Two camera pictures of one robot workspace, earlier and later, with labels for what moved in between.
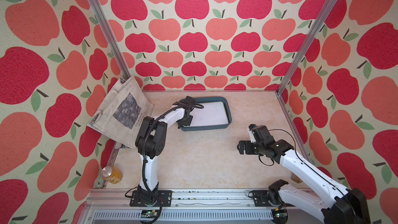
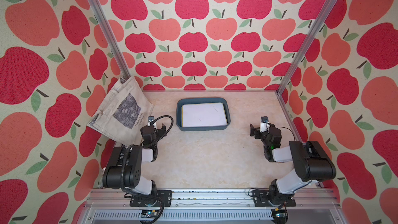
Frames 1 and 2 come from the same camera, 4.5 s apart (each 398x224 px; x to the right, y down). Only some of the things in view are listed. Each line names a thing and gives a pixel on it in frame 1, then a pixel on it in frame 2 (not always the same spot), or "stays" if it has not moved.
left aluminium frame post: [121, 67] stays
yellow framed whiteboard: [212, 113] stays
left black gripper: [188, 123] -> [161, 133]
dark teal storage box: [205, 99] stays
